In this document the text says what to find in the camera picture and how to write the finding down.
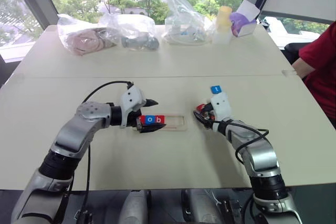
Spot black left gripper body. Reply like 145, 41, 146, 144
123, 99, 149, 133

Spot yellow and white plastic cups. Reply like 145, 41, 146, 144
213, 5, 234, 45

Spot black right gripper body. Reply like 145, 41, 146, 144
201, 102, 217, 131

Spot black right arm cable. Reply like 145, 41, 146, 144
213, 119, 270, 165

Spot plastic bag with gray object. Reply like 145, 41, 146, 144
99, 13, 160, 51

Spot person in red shirt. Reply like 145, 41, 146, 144
298, 21, 336, 131

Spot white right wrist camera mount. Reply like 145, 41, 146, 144
209, 92, 233, 123

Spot clear plastic bag with parts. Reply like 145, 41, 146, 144
161, 0, 215, 46

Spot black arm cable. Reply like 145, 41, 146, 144
213, 119, 270, 165
76, 80, 134, 224

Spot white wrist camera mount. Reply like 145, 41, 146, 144
209, 92, 233, 123
119, 84, 147, 128

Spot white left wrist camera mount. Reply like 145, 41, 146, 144
119, 84, 147, 128

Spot wooden letter tray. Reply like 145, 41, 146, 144
131, 114, 188, 133

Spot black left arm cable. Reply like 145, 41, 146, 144
76, 80, 134, 224

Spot black office chair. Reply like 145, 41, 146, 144
284, 41, 308, 65

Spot purple glove box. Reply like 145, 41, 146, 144
229, 0, 261, 38

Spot gray rounded robot leg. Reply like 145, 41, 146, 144
122, 189, 149, 224
183, 188, 222, 224

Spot plastic bag with pink cloth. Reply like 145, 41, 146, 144
56, 13, 119, 57

